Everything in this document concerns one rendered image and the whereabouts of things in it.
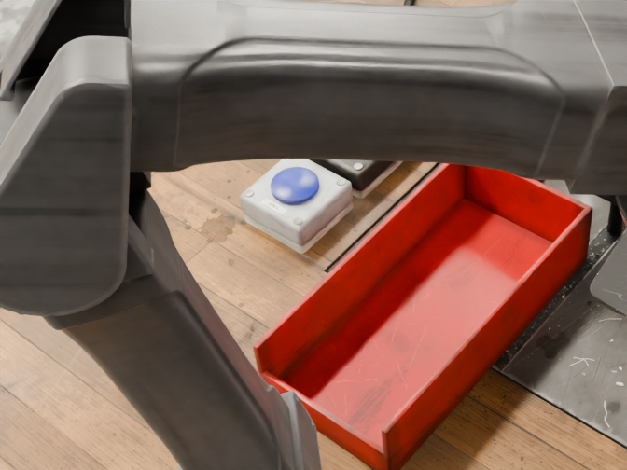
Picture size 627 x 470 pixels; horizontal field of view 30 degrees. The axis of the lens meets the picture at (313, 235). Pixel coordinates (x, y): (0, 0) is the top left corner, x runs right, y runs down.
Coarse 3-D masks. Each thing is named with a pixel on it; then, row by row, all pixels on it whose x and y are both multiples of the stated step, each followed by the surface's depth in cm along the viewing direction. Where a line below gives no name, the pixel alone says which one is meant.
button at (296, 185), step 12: (288, 168) 97; (300, 168) 97; (276, 180) 96; (288, 180) 96; (300, 180) 96; (312, 180) 96; (276, 192) 95; (288, 192) 95; (300, 192) 95; (312, 192) 95
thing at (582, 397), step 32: (576, 288) 90; (544, 320) 88; (576, 320) 88; (608, 320) 88; (512, 352) 87; (544, 352) 86; (576, 352) 86; (608, 352) 86; (544, 384) 84; (576, 384) 84; (608, 384) 84; (576, 416) 82; (608, 416) 82
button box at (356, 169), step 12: (408, 0) 115; (336, 168) 98; (348, 168) 97; (360, 168) 97; (372, 168) 98; (384, 168) 99; (348, 180) 98; (360, 180) 97; (372, 180) 99; (360, 192) 98
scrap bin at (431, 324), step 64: (448, 192) 94; (512, 192) 92; (384, 256) 91; (448, 256) 93; (512, 256) 92; (576, 256) 90; (320, 320) 87; (384, 320) 89; (448, 320) 89; (512, 320) 85; (320, 384) 86; (384, 384) 85; (448, 384) 81; (384, 448) 77
